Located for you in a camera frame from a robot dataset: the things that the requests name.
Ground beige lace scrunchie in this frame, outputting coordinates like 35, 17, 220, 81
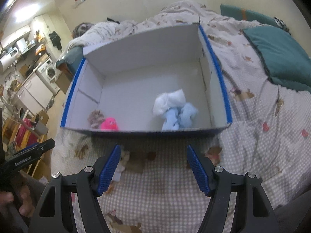
87, 110, 105, 129

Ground person's left hand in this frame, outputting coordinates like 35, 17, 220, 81
1, 173, 35, 218

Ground pink plush ball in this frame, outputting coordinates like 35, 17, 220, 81
100, 117, 119, 130

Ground light blue fluffy sock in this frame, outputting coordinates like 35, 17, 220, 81
162, 103, 198, 130

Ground brown cardboard box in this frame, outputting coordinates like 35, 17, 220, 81
35, 110, 49, 125

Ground checkered dog print bedspread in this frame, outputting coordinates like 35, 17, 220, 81
51, 0, 311, 233

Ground white fluffy sock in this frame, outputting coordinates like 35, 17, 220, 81
152, 89, 186, 116

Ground white kitchen cabinet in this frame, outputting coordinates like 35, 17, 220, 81
14, 73, 53, 115

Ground blue and white cardboard box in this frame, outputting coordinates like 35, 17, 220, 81
60, 23, 232, 136

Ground white washing machine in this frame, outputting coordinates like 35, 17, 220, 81
35, 58, 58, 90

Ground teal pillow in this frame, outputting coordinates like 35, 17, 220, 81
242, 26, 310, 92

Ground teal cushion with orange stripe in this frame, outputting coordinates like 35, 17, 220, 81
220, 4, 279, 27

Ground wooden bed frame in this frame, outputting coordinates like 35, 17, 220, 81
55, 63, 73, 94

